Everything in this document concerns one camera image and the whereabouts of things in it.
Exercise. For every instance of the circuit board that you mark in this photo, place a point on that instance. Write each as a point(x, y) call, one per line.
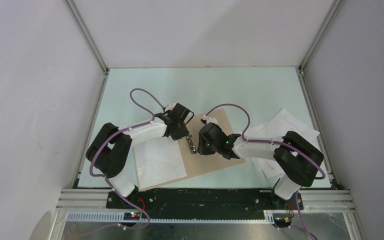
point(282, 222)
point(131, 216)

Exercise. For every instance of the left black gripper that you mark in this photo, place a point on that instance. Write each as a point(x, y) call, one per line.
point(184, 132)

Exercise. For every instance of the right circuit board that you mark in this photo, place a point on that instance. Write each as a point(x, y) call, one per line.
point(282, 222)

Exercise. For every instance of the white paper sheet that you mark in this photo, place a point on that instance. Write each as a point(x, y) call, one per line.
point(158, 161)

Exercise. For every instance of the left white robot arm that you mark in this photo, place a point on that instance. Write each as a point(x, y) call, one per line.
point(110, 149)

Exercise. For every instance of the right corner aluminium post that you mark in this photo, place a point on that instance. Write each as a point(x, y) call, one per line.
point(321, 32)

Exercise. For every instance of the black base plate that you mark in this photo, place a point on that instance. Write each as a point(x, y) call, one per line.
point(210, 204)

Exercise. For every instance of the aluminium frame rail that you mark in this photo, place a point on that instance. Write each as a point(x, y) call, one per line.
point(88, 203)

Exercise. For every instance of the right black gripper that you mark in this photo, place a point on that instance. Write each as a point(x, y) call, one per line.
point(201, 148)

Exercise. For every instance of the corner aluminium post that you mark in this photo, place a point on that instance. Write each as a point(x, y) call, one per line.
point(84, 31)
point(321, 32)

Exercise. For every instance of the left circuit board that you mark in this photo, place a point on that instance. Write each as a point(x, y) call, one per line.
point(131, 216)

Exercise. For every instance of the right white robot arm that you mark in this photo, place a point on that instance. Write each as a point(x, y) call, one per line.
point(299, 159)

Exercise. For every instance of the brown cardboard folder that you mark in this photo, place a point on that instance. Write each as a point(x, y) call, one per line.
point(199, 168)

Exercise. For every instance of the left corner aluminium post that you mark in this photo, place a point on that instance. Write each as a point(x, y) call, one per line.
point(84, 31)

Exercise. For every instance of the metal folder clip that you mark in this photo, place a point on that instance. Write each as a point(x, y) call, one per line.
point(191, 144)

